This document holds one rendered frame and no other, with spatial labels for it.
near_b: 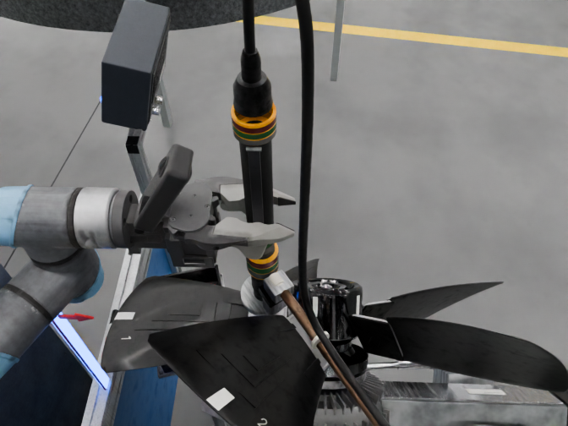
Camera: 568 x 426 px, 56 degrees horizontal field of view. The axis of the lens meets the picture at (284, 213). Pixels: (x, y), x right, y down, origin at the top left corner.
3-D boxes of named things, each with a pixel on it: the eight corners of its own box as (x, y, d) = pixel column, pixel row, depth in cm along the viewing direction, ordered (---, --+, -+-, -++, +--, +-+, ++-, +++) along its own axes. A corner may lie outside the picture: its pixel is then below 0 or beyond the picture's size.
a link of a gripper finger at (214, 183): (252, 181, 68) (182, 188, 68) (252, 172, 67) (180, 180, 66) (256, 210, 65) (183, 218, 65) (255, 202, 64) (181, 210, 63)
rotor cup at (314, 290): (362, 347, 95) (365, 274, 95) (374, 376, 81) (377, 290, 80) (280, 344, 96) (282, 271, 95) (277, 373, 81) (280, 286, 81)
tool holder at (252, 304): (304, 312, 79) (307, 277, 71) (264, 336, 77) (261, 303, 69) (272, 267, 83) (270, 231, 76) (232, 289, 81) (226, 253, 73)
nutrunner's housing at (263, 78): (282, 307, 82) (281, 54, 46) (260, 319, 81) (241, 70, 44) (269, 287, 84) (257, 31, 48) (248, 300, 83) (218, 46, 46)
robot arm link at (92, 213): (84, 174, 65) (66, 228, 61) (122, 175, 65) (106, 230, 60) (101, 211, 71) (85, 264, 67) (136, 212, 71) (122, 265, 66)
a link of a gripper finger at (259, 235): (294, 253, 67) (222, 240, 68) (294, 225, 62) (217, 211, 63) (289, 275, 65) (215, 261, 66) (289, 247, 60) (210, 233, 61)
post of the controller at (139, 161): (153, 196, 146) (137, 144, 130) (142, 195, 146) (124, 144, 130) (155, 188, 147) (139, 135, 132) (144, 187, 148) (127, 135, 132)
